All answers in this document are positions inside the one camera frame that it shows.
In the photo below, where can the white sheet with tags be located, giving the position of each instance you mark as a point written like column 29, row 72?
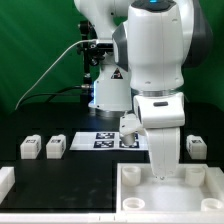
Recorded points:
column 97, row 141

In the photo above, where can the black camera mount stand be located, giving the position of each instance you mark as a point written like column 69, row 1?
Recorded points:
column 87, row 50

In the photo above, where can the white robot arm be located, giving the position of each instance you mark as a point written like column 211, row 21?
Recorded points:
column 142, row 46

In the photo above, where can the white left obstacle bar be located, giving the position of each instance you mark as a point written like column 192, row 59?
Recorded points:
column 7, row 180

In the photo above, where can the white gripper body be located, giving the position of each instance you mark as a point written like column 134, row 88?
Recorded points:
column 161, row 119

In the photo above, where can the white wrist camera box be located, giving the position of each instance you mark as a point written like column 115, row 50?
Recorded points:
column 129, row 125

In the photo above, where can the white square tabletop tray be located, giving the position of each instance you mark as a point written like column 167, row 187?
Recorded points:
column 193, row 188

